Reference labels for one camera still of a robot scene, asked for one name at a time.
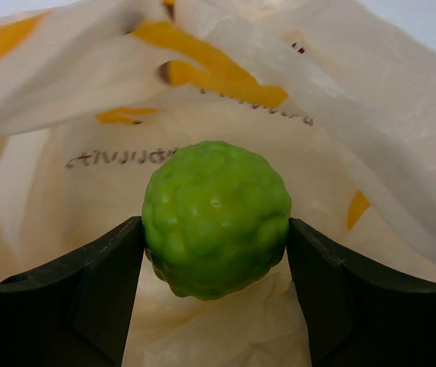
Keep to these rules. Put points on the small green fake lime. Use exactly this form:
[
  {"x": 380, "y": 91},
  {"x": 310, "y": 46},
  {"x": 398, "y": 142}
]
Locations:
[{"x": 216, "y": 219}]

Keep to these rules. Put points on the translucent orange plastic bag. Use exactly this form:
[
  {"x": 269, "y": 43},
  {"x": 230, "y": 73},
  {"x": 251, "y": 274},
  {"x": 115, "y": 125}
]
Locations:
[{"x": 97, "y": 95}]

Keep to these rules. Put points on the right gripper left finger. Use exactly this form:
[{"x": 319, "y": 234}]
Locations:
[{"x": 74, "y": 310}]

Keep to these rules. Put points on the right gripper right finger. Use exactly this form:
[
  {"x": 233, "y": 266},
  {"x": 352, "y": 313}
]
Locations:
[{"x": 358, "y": 311}]

